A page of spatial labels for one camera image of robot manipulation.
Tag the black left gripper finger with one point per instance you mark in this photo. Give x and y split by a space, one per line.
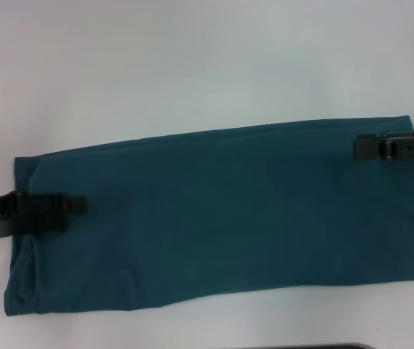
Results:
43 224
52 205

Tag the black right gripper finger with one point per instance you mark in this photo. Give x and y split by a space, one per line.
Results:
385 136
396 149

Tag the teal T-shirt with FREE print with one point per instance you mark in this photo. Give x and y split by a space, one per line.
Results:
210 218

